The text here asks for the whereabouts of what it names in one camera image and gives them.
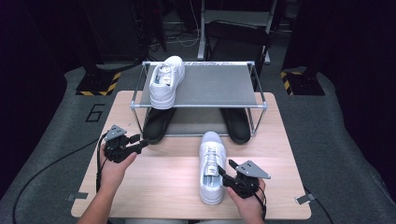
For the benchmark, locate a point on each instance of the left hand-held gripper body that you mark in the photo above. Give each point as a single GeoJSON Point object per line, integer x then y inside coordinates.
{"type": "Point", "coordinates": [116, 147]}

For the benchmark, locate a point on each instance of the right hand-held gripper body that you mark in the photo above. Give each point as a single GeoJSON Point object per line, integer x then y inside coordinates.
{"type": "Point", "coordinates": [246, 185]}

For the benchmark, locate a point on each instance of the white sneaker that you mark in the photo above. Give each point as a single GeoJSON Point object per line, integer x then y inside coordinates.
{"type": "Point", "coordinates": [211, 193]}
{"type": "Point", "coordinates": [163, 93]}

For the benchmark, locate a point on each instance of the black slipper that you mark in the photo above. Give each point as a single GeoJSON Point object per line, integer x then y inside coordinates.
{"type": "Point", "coordinates": [238, 127]}
{"type": "Point", "coordinates": [157, 127]}

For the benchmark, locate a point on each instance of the metal shoe rack grey shelves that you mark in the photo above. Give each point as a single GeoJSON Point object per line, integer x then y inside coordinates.
{"type": "Point", "coordinates": [214, 85]}

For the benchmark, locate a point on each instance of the person's right hand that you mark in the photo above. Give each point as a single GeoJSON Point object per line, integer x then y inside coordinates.
{"type": "Point", "coordinates": [250, 208]}

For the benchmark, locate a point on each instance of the person's left hand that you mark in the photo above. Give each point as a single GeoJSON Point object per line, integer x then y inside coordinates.
{"type": "Point", "coordinates": [113, 174]}

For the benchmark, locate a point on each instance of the grey tape piece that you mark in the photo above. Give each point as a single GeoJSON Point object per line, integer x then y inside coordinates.
{"type": "Point", "coordinates": [305, 198]}
{"type": "Point", "coordinates": [77, 196]}

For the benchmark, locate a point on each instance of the black stand base yellow stripes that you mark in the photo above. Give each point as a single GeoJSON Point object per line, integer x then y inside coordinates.
{"type": "Point", "coordinates": [303, 84]}
{"type": "Point", "coordinates": [96, 84]}

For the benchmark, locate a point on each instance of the black chair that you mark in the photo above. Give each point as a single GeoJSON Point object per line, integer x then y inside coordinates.
{"type": "Point", "coordinates": [236, 35]}

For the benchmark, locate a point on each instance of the white metal desk frame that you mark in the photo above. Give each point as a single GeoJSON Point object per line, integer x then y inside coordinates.
{"type": "Point", "coordinates": [201, 37]}

